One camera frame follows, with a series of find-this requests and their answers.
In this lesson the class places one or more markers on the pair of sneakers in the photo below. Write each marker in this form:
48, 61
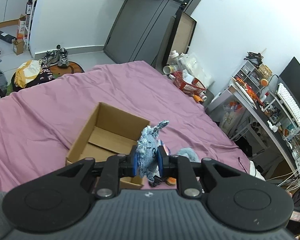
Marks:
58, 56

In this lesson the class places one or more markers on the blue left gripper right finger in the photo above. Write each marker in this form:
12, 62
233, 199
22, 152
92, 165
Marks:
163, 162

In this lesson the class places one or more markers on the red plastic basket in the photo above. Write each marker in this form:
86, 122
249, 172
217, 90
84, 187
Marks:
195, 87

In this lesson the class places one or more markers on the grey door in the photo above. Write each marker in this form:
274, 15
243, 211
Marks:
140, 26

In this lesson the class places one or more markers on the white keyboard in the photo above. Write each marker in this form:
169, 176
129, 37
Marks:
289, 102

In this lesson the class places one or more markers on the paper tape roll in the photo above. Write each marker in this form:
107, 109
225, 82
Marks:
167, 70

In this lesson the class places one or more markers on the blue fluffy plush slipper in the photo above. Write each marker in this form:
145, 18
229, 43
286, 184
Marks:
189, 153

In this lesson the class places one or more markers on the purple bed sheet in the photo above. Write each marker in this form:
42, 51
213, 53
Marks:
38, 125

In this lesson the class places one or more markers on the hamburger plush toy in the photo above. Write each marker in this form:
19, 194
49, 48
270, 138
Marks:
171, 181

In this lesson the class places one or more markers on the orange bottle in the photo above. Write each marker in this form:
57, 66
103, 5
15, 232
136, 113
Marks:
197, 99

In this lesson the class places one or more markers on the black monitor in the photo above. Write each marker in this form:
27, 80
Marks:
291, 78

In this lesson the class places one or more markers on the yellow white bag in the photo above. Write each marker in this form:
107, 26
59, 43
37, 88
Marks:
26, 73

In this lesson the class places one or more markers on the white plastic bag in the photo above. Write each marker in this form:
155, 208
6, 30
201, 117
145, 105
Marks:
194, 68

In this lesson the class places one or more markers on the blue tissue pack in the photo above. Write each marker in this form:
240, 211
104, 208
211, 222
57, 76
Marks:
167, 150

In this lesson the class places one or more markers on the small cardboard box on floor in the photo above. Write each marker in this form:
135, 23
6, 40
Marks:
18, 47

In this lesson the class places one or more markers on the black framed cork board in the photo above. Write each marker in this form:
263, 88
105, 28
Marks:
179, 35

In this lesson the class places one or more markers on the grey drawer organizer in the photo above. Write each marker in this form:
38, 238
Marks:
250, 75

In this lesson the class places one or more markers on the brown cardboard box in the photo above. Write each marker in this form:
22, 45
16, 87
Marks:
108, 131

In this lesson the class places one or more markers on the clear plastic bottle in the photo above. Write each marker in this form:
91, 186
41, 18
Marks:
176, 61

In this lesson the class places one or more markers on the white desk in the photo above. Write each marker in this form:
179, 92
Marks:
276, 138

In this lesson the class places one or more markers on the black stitched soft toy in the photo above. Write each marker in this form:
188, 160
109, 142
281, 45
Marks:
156, 181

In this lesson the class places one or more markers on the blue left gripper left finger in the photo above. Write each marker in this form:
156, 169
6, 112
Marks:
132, 162

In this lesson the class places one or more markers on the blue knitted soft toy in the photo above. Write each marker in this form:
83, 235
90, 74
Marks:
146, 150

